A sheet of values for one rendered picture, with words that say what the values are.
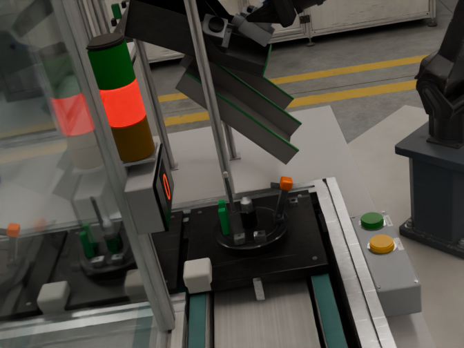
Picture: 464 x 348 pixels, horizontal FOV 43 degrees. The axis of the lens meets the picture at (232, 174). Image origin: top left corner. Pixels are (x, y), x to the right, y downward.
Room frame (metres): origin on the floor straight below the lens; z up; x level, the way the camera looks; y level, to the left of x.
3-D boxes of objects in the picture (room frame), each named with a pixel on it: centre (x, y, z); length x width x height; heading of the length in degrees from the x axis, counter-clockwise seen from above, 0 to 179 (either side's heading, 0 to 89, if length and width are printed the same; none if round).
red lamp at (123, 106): (0.71, 0.12, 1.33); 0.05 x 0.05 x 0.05
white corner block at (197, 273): (0.80, 0.09, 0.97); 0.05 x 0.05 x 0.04; 86
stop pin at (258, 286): (0.77, -0.01, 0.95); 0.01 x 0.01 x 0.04; 86
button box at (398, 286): (0.79, -0.22, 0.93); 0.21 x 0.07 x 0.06; 176
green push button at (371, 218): (0.86, -0.23, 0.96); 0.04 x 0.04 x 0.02
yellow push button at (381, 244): (0.79, -0.22, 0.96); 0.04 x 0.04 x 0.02
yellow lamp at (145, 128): (0.71, 0.12, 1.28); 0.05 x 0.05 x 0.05
